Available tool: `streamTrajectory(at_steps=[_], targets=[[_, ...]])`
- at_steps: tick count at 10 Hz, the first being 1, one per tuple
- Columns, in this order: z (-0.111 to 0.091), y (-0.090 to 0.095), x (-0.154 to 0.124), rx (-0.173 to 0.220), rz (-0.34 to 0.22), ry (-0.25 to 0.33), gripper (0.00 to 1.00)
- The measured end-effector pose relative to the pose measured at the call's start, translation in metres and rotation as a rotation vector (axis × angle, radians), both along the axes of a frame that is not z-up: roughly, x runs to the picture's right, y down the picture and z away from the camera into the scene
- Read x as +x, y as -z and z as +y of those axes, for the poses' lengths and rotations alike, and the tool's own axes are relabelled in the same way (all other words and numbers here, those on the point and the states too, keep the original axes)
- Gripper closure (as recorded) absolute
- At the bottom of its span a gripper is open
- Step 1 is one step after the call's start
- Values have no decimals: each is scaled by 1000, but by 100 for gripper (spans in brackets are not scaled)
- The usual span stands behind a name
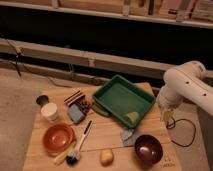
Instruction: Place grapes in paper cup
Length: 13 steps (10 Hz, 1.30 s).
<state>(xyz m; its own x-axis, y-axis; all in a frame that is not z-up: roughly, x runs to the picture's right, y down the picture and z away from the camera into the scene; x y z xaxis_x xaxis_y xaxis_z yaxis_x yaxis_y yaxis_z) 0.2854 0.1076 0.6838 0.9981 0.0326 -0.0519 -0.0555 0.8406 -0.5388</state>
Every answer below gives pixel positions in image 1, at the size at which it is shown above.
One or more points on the orange bowl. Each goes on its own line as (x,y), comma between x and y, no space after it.
(57,138)

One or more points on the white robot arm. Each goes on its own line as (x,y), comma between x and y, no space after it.
(184,81)

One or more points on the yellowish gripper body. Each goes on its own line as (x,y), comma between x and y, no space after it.
(166,115)

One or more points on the white paper cup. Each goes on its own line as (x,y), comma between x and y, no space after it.
(50,111)

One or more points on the yellow-green item in tray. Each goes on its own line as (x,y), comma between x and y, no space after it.
(131,117)

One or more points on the dark brown bowl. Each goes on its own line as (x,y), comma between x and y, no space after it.
(148,149)

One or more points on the yellow potato toy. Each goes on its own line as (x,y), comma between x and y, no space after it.
(106,157)

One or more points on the dark grape bunch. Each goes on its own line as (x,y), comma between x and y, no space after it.
(84,106)

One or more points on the wooden board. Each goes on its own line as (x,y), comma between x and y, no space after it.
(104,134)

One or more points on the green plastic tray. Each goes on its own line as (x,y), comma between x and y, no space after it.
(119,96)

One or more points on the blue-grey sponge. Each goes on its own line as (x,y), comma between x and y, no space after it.
(75,114)

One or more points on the grey crumpled cloth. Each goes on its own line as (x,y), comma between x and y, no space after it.
(129,137)

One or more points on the small dark cup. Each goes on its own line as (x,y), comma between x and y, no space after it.
(42,100)

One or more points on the brown chocolate bar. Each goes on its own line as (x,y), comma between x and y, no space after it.
(74,97)

